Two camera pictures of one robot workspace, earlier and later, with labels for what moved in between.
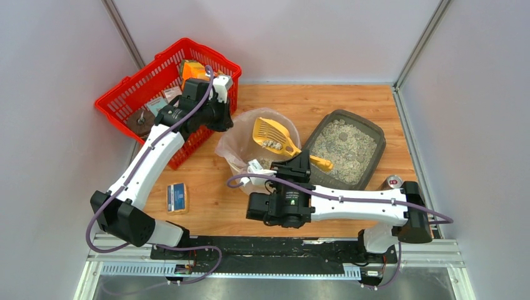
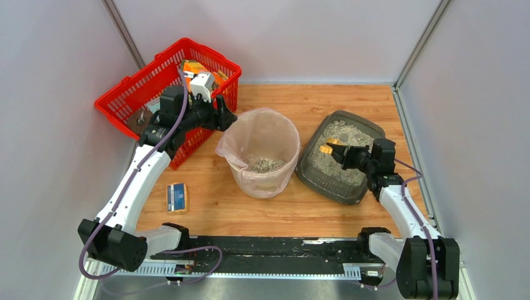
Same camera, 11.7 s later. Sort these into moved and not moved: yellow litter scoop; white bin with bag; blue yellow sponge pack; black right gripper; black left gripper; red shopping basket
Moved: black right gripper; yellow litter scoop
Not moved: white bin with bag; red shopping basket; blue yellow sponge pack; black left gripper
